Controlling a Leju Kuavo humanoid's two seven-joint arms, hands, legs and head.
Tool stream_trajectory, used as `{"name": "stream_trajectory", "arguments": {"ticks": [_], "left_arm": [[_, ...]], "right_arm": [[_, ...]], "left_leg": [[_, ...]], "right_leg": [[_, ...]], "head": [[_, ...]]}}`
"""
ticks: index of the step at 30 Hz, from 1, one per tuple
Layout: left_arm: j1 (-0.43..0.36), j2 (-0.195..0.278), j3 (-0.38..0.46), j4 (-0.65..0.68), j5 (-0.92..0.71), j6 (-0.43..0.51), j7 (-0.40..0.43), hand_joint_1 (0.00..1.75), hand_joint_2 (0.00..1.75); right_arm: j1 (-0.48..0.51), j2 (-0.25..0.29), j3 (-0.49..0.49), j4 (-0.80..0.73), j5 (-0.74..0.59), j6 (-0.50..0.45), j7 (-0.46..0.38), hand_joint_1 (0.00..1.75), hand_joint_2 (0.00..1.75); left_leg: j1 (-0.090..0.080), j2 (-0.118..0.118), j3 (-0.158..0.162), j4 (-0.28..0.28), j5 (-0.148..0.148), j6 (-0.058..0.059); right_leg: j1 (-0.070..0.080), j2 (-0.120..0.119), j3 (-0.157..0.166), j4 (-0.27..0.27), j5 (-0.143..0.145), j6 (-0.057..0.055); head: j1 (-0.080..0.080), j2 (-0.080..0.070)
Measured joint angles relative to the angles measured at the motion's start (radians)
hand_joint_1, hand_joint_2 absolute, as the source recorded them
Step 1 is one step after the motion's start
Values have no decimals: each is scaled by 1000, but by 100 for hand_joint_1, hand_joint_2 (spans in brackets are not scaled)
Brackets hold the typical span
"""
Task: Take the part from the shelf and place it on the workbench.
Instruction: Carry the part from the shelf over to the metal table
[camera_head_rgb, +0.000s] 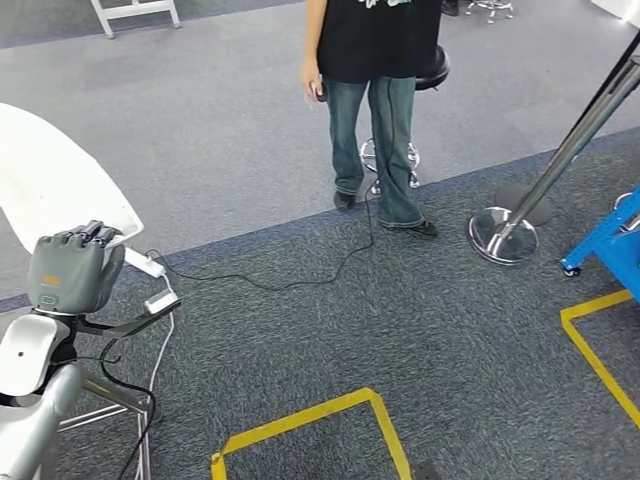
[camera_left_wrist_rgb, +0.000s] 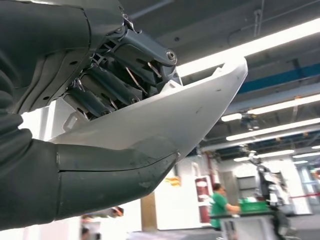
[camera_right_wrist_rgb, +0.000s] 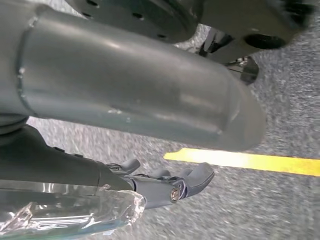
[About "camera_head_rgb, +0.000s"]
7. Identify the white power strip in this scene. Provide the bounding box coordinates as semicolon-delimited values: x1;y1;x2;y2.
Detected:
124;246;167;280

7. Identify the blue metal shelf rack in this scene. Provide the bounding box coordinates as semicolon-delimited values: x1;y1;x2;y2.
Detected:
561;184;640;306

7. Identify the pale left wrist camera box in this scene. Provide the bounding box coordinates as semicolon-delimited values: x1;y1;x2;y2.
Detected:
143;288;180;316

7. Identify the white curved plastic panel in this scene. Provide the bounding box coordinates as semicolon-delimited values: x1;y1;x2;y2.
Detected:
0;102;145;256

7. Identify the black seat chrome stool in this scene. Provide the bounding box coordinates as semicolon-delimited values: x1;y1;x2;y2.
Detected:
358;43;452;197

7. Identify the person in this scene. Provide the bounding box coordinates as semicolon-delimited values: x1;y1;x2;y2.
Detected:
300;0;445;240

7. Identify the white power cable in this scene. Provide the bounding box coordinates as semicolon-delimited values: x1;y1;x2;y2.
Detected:
134;273;177;480

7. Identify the black power cable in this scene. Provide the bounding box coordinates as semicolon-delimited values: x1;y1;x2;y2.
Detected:
146;76;397;294

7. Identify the chrome swivel stool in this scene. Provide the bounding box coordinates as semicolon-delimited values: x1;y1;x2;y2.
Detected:
465;0;515;26

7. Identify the white table frame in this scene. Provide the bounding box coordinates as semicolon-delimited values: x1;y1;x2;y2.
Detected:
90;0;183;40

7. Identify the yellow floor tape mark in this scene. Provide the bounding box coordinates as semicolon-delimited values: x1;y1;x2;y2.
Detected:
210;387;414;480
559;288;640;432

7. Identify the chrome barrier stanchion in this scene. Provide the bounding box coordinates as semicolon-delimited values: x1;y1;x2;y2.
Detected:
613;190;640;234
466;29;640;268

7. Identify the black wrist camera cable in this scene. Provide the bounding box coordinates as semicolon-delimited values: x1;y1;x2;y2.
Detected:
99;336;157;480

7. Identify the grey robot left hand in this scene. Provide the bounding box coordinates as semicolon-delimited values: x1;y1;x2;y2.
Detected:
26;219;127;316

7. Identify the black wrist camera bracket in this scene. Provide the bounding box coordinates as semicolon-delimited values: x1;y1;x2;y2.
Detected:
75;299;182;339

